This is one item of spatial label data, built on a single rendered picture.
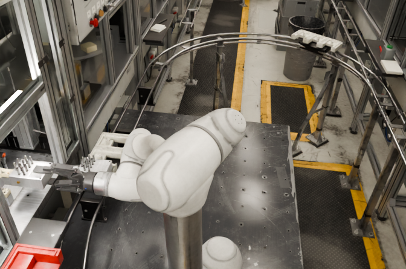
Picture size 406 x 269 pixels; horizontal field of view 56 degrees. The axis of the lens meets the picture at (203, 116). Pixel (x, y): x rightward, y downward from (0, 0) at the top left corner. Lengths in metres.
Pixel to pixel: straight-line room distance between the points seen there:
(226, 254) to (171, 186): 0.59
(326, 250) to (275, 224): 0.89
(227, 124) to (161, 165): 0.20
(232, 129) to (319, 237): 1.87
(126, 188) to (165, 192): 0.60
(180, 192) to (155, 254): 0.88
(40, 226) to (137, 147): 0.46
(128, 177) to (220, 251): 0.41
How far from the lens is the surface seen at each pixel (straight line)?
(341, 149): 3.47
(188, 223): 0.98
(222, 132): 0.92
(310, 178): 3.09
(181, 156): 0.84
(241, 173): 2.03
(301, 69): 4.23
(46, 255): 1.42
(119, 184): 1.42
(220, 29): 5.37
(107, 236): 1.78
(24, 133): 1.85
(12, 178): 1.58
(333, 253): 2.67
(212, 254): 1.36
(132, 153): 1.45
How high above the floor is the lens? 2.07
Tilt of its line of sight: 35 degrees down
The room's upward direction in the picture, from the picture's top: 3 degrees clockwise
